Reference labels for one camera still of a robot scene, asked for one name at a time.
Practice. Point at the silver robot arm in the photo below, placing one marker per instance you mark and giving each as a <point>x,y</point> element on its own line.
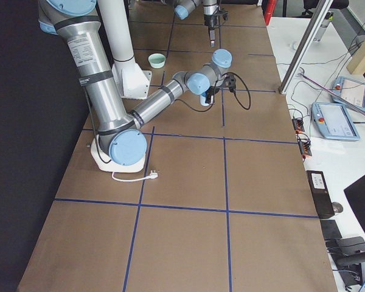
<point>98,38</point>
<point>211,10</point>

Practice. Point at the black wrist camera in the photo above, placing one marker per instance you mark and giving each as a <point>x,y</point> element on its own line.
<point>230,83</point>
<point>223,14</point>

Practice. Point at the white pillar with base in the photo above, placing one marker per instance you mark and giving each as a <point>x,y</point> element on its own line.
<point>132,82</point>

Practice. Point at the orange black connector strip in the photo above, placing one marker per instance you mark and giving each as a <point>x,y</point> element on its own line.
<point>303,140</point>

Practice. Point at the light blue plastic cup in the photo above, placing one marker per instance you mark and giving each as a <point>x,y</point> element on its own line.
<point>203,100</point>

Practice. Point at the near blue teach pendant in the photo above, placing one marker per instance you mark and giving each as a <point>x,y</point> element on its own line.
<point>334,122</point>

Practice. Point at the blue teach pendant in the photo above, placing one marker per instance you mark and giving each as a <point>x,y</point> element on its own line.
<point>351,90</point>
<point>334,122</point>

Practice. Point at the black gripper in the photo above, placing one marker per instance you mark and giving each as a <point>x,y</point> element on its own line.
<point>210,21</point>
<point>209,96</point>

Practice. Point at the aluminium frame post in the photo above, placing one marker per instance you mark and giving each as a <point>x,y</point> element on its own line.
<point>305,42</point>

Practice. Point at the far blue teach pendant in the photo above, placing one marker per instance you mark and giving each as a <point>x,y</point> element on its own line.
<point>351,90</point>

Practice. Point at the green plastic bowl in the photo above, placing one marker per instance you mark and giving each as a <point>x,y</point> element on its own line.
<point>157,60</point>

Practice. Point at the black box with label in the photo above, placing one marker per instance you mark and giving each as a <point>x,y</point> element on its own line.
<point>320,194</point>

